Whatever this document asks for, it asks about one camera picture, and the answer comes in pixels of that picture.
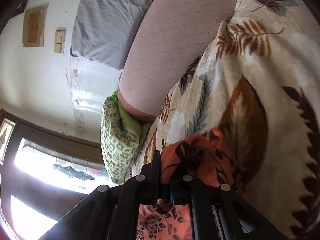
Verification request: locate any grey pillow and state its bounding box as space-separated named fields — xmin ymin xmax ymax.
xmin=71 ymin=0 xmax=153 ymax=70

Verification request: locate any green white checkered pillow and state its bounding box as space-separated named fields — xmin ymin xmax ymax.
xmin=100 ymin=92 xmax=150 ymax=184

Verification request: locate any pink quilted bolster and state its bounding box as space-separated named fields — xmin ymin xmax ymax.
xmin=118 ymin=0 xmax=236 ymax=122

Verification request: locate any stained glass window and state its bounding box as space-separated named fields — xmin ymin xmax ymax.
xmin=1 ymin=117 xmax=113 ymax=239

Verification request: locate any cream leaf-pattern blanket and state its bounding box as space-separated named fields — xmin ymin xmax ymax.
xmin=131 ymin=0 xmax=319 ymax=239

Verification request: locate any beige wall switch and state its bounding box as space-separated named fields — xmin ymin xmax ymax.
xmin=54 ymin=29 xmax=66 ymax=54

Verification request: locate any orange black floral garment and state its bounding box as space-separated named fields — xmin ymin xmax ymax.
xmin=136 ymin=128 xmax=236 ymax=239

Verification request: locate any framed wall panel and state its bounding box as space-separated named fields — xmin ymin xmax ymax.
xmin=22 ymin=4 xmax=48 ymax=47

